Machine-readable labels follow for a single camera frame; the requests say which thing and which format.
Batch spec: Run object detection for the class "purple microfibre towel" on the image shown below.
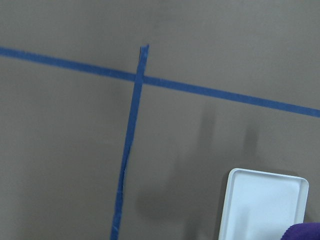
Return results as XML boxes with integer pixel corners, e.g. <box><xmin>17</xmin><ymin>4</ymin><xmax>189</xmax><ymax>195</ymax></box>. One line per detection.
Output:
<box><xmin>281</xmin><ymin>222</ymin><xmax>320</xmax><ymax>240</ymax></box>

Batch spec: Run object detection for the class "white rack base tray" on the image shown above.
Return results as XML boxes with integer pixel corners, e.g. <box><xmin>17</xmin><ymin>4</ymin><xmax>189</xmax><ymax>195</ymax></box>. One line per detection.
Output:
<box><xmin>218</xmin><ymin>168</ymin><xmax>309</xmax><ymax>240</ymax></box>

